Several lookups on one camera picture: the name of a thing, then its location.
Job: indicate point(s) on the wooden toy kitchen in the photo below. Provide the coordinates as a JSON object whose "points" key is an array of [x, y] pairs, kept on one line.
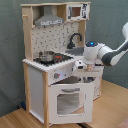
{"points": [[39, 78]]}

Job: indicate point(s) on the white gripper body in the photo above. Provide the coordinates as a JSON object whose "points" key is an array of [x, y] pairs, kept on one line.
{"points": [[82, 70]]}

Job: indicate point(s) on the black toy stovetop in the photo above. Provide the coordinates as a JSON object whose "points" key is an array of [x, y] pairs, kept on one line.
{"points": [[58, 58]]}

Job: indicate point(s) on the left oven knob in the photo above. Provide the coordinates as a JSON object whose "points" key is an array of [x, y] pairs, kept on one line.
{"points": [[56, 75]]}

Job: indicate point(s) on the small steel pot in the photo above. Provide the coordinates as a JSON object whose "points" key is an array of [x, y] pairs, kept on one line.
{"points": [[46, 56]]}

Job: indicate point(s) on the grey range hood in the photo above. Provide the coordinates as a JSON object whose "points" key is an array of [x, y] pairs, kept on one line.
{"points": [[48, 18]]}

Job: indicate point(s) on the black toy faucet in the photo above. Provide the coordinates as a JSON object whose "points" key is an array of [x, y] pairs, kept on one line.
{"points": [[73, 40]]}

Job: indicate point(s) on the grey toy sink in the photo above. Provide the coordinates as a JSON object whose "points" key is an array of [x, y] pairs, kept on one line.
{"points": [[76, 51]]}

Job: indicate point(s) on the toy microwave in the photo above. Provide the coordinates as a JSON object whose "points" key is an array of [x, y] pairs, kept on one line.
{"points": [[77, 11]]}

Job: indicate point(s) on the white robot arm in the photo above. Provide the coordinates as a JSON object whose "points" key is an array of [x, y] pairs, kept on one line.
{"points": [[93, 51]]}

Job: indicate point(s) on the white oven door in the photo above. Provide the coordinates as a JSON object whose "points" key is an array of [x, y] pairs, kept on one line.
{"points": [[71, 103]]}

